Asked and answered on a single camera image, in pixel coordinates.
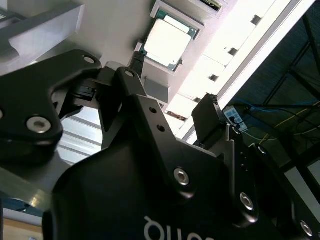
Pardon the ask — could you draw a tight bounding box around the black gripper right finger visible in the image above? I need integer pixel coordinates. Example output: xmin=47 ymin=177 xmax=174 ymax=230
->
xmin=191 ymin=93 xmax=320 ymax=240

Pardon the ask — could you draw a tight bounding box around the silver CPU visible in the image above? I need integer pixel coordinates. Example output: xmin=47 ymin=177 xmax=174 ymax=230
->
xmin=139 ymin=8 xmax=201 ymax=73

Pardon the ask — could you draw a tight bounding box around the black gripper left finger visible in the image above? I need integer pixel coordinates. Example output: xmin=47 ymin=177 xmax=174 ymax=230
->
xmin=0 ymin=49 xmax=200 ymax=201

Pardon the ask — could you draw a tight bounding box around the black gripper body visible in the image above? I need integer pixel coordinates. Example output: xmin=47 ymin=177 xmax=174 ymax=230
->
xmin=42 ymin=139 xmax=291 ymax=240

